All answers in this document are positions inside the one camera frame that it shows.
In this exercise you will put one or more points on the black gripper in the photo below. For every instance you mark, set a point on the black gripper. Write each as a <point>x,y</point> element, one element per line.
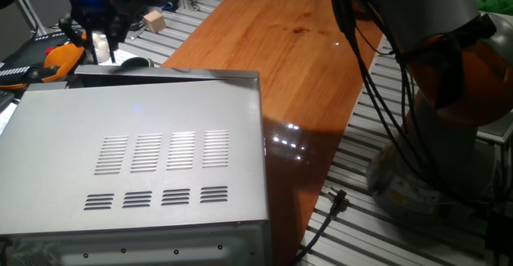
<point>96,5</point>

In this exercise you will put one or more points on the silver orange robot arm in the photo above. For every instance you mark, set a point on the silver orange robot arm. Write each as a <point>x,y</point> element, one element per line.
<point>425,5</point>

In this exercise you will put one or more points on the silver microwave oven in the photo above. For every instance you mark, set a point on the silver microwave oven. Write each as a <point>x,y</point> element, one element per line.
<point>120,158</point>

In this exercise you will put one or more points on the white figurine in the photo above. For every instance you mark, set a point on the white figurine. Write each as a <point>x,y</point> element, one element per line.
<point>102,51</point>

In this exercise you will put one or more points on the printed white paper sheet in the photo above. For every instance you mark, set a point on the printed white paper sheet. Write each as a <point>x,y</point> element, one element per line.
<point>124,51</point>

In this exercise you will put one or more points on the flat silver metal strip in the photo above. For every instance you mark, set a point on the flat silver metal strip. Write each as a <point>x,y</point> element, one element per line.
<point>137,31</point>

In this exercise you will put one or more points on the orange black teach pendant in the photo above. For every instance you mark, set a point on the orange black teach pendant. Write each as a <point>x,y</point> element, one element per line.
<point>60,59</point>

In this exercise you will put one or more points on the green mug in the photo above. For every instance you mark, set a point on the green mug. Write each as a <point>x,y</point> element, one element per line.
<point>136,61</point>

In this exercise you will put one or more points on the small wooden block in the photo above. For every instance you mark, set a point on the small wooden block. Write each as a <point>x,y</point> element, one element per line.
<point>154,21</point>

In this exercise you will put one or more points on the grey metal tripod leg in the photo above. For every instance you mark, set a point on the grey metal tripod leg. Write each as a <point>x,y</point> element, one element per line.
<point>24,5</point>

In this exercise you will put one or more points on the glossy wooden board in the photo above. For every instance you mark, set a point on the glossy wooden board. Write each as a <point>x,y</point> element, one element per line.
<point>288,57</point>

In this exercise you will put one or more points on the grey metal plate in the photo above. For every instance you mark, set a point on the grey metal plate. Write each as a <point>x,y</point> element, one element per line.
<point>497,131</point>

